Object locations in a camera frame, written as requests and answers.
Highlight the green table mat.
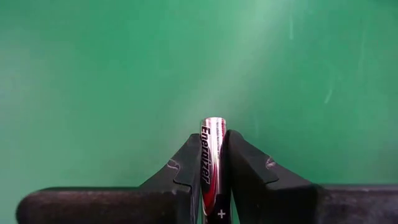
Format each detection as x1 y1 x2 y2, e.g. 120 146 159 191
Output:
0 0 398 224

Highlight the silver Energizer battery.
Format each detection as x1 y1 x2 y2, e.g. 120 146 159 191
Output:
200 116 233 224

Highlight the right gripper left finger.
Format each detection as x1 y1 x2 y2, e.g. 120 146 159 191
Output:
139 133 203 224

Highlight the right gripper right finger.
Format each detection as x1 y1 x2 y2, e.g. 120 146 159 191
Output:
224 129 318 224

